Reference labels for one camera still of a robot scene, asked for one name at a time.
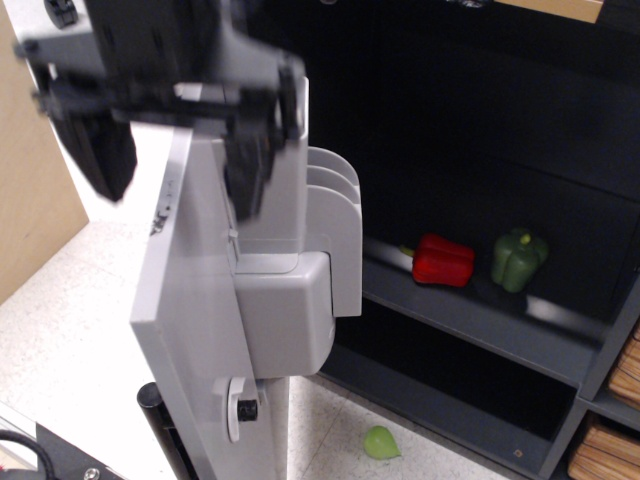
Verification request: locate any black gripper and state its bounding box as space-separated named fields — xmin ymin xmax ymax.
xmin=15 ymin=1 xmax=304 ymax=223

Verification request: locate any grey toy fridge door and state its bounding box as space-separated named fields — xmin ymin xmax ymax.
xmin=129 ymin=74 xmax=364 ymax=480

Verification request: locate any dark grey fridge cabinet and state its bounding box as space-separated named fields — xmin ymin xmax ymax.
xmin=230 ymin=0 xmax=640 ymax=480

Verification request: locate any light brown wooden panel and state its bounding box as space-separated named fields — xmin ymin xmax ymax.
xmin=1 ymin=8 xmax=88 ymax=301

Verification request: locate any black caster wheel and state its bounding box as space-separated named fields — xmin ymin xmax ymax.
xmin=43 ymin=0 xmax=78 ymax=30

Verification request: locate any red toy bell pepper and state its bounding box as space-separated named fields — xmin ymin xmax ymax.
xmin=399 ymin=233 xmax=476 ymax=288

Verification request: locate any green toy pear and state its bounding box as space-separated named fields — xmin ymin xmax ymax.
xmin=363 ymin=425 xmax=402 ymax=460

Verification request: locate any green toy bell pepper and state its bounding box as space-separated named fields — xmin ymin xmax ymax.
xmin=491 ymin=228 xmax=550 ymax=293

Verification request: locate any wooden board on shelf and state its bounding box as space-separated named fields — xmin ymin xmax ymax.
xmin=496 ymin=0 xmax=604 ymax=24

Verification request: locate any upper wicker basket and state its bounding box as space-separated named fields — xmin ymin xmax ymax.
xmin=608 ymin=323 xmax=640 ymax=410

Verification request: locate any black cylindrical door handle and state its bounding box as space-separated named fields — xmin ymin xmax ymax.
xmin=136 ymin=382 xmax=198 ymax=480

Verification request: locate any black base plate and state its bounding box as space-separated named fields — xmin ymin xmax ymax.
xmin=36 ymin=424 xmax=122 ymax=480

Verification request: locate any black braided cable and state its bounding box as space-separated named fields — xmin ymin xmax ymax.
xmin=0 ymin=429 xmax=56 ymax=480

